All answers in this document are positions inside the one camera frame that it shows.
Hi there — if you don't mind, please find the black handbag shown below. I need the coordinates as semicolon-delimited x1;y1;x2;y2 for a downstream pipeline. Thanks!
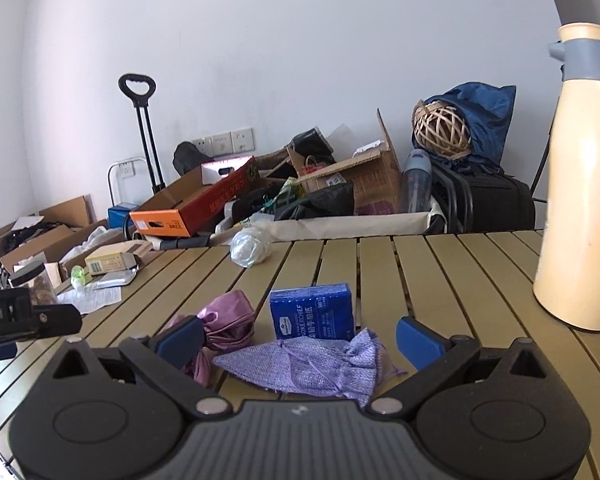
289;129;334;162

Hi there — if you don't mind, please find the purple mesh pouch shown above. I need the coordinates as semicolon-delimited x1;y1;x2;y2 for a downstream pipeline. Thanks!
212;327;407;409

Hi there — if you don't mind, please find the black cloth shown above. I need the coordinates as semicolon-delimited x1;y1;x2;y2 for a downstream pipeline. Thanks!
274;182;356;222

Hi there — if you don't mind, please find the silver foil pack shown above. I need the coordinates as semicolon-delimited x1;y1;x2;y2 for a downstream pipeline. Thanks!
91;266;140;289

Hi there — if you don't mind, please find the rattan ball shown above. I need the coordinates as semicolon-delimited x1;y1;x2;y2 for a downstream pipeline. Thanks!
412;101;474;159

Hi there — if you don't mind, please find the yellow thermos jug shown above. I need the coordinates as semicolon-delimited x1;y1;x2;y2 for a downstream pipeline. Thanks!
532;22;600;333

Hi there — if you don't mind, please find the pale yellow small carton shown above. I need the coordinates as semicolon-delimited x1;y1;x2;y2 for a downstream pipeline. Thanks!
84;251;137;277

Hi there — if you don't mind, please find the white box with black window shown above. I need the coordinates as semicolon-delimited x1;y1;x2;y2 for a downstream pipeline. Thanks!
200;157;255;185

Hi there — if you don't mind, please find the black telescopic pull handle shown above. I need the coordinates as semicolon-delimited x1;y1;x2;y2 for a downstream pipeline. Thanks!
118;73;167;196

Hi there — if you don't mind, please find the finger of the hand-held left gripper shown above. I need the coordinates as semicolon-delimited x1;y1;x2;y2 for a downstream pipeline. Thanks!
15;304;83;342

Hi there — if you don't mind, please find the blue plastic crate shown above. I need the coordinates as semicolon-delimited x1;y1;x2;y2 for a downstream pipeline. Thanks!
107;201;144;229

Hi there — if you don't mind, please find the black strap bundle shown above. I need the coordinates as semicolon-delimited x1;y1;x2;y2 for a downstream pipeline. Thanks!
0;224;48;253

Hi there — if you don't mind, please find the clear plastic bag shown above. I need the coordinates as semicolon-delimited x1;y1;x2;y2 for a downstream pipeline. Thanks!
228;226;272;269

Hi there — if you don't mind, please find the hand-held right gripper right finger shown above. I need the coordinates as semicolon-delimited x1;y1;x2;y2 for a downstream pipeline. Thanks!
369;316;563;417

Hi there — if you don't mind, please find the clear jar with black lid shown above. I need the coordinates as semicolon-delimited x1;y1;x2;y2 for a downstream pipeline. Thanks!
7;261;57;307

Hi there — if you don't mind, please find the white plastic bag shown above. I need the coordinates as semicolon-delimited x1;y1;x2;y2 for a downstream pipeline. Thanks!
62;225;112;263

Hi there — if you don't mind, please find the brown open cardboard box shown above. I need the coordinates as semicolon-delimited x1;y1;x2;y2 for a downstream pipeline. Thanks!
285;108;404;217

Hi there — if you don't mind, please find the grey blue water bottle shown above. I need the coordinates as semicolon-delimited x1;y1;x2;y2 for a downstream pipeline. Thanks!
399;148;434;214

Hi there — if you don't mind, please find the olive folding table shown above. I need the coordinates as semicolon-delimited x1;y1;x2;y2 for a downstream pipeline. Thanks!
0;230;600;480

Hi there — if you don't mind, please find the mauve satin pouch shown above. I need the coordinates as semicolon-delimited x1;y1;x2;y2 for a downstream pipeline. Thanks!
161;289;257;387

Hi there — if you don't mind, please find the dark blue cloth bag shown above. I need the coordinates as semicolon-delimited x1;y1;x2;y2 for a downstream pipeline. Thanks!
424;82;517;173

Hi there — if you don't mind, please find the large open cardboard box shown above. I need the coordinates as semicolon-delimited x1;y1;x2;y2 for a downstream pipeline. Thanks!
0;195;108;271

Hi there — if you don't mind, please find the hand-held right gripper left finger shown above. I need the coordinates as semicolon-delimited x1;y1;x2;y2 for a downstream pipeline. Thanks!
41;316;233;418

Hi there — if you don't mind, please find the blue tissue pack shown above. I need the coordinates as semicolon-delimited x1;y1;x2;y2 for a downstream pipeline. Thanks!
269;282;356;342

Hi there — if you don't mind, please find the dark cap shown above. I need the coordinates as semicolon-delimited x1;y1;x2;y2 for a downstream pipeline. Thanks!
172;141;214;174

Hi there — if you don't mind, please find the white paper sheet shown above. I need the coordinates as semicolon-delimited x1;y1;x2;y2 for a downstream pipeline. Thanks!
60;284;124;317

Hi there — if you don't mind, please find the green yellow packet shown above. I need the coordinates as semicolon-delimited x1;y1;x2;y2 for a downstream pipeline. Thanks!
264;176;307;215

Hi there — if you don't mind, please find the orange cardboard box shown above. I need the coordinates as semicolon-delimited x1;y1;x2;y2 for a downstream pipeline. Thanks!
128;156;259;239

